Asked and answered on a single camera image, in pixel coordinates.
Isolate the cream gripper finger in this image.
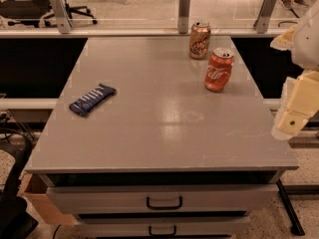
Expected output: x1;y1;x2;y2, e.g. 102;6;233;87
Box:
271;70;319;140
270;25;296;51

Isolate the red coke can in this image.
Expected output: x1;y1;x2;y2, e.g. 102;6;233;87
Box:
204;48;234;93

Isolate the black lower drawer handle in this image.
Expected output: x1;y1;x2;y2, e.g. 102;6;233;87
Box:
148;225;177;237

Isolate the cardboard box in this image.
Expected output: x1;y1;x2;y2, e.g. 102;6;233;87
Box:
19;173;75;226

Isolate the black drawer handle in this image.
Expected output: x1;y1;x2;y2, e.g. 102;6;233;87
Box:
146;196;183;211
148;225;177;237

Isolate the upper grey drawer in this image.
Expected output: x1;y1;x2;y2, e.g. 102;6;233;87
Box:
47;184;277;215

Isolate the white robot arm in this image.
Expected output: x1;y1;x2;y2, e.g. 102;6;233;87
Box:
270;1;319;140

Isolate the middle metal bracket post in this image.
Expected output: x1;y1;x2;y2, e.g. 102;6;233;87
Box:
177;0;190;34

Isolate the black floor cable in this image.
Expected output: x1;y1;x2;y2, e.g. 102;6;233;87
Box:
277;0;300;28

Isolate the lower grey drawer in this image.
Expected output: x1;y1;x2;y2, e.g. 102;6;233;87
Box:
76;217;250;238

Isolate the grey drawer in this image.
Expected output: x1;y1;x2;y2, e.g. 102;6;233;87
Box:
47;184;277;215
76;217;250;238

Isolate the black upper drawer handle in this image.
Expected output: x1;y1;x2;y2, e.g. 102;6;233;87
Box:
146;196;183;211

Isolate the left metal bracket post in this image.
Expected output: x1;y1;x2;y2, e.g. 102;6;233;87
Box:
49;0;72;34

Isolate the blue rxbar blueberry bar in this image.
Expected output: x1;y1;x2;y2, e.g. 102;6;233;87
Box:
69;84;117;117

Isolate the gold brown soda can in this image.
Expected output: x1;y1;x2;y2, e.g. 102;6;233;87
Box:
189;21;210;59

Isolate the metal bracket post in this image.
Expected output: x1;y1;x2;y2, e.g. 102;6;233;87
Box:
49;0;72;34
177;0;190;34
253;0;277;34

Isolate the right metal bracket post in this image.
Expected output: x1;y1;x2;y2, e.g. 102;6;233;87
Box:
253;0;277;34

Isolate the black chair at left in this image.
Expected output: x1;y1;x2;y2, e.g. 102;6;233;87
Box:
0;128;38;239

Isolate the black office chair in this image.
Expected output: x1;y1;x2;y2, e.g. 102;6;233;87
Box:
0;0;98;28

